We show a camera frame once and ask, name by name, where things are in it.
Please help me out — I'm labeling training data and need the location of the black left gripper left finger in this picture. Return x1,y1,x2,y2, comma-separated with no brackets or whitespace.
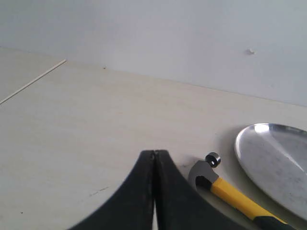
71,150,155,230

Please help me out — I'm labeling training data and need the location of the yellow black claw hammer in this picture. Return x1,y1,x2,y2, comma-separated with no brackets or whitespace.
188,152,293,230

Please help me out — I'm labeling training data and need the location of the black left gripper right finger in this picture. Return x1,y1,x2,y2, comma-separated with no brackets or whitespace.
154,150,244,230

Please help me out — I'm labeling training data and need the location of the round steel plate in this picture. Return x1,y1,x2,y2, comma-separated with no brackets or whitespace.
234,123,307,219

